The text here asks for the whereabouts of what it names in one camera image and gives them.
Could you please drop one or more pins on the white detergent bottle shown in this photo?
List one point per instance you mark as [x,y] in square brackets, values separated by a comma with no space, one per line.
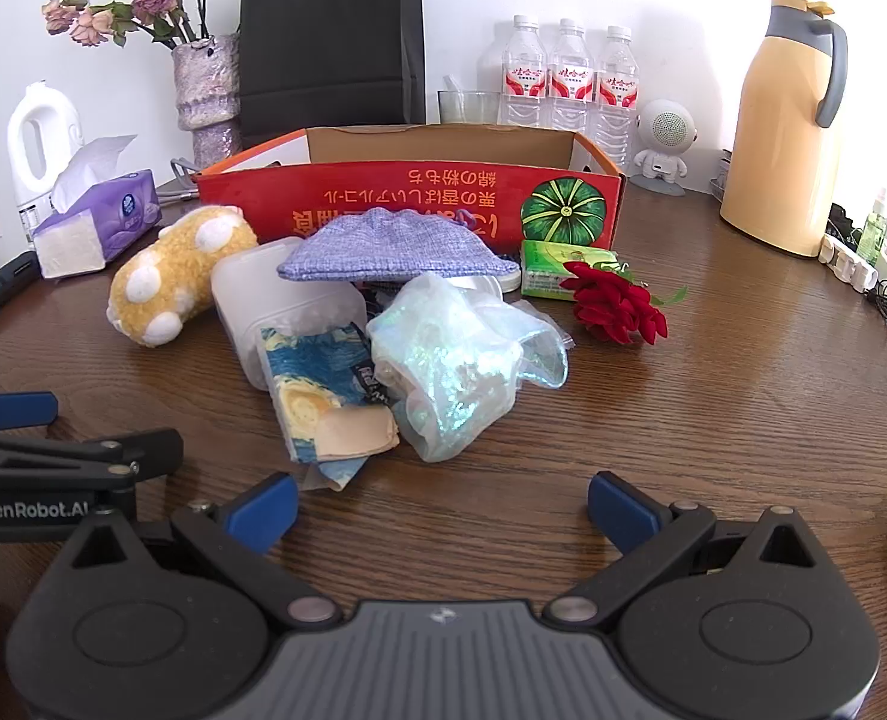
[68,120]

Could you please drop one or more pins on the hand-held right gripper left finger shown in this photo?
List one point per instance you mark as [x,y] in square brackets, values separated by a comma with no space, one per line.
[267,511]

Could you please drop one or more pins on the clear glass cup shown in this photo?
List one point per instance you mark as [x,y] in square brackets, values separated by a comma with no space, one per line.
[469,109]

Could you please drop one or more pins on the green tissue pack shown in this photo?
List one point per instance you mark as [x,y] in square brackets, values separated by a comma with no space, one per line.
[548,270]

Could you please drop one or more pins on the clear water bottle red label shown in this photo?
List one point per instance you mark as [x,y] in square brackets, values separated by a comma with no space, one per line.
[569,82]
[614,97]
[524,75]

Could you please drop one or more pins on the yellow thermos jug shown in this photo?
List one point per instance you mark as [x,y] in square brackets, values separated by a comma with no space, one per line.
[777,135]

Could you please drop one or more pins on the green spray bottle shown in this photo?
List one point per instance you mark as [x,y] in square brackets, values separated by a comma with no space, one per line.
[872,229]

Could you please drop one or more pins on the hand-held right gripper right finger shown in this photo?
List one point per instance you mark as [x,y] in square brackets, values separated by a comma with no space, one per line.
[621,510]

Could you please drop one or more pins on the blue yellow painting print packet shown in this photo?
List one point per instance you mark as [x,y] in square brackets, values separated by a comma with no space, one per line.
[301,360]

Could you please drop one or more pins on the white tape roll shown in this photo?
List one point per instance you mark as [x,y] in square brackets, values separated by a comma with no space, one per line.
[507,283]

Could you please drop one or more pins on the black paper bag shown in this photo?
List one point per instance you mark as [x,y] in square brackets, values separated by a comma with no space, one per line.
[331,45]

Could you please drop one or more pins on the red artificial rose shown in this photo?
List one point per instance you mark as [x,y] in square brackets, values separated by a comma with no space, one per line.
[612,307]

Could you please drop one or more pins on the purple white textured vase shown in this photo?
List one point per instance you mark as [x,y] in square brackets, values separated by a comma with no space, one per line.
[207,82]

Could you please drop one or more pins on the dark zip case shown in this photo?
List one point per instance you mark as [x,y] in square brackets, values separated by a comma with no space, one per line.
[1,281]

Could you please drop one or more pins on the purple woven pouch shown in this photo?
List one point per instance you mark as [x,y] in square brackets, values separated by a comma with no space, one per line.
[398,247]

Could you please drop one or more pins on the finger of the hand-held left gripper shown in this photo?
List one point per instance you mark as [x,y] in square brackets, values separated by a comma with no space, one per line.
[16,409]
[76,451]

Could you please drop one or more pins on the white power strip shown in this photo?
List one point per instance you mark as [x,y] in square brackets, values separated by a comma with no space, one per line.
[848,262]

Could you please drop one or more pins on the red cardboard box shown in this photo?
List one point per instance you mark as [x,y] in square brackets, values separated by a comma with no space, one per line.
[443,195]

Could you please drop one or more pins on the white and yellow plush toy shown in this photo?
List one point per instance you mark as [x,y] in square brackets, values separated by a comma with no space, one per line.
[263,285]

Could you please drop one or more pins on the purple tissue pack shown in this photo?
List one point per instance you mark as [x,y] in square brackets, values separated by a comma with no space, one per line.
[113,210]

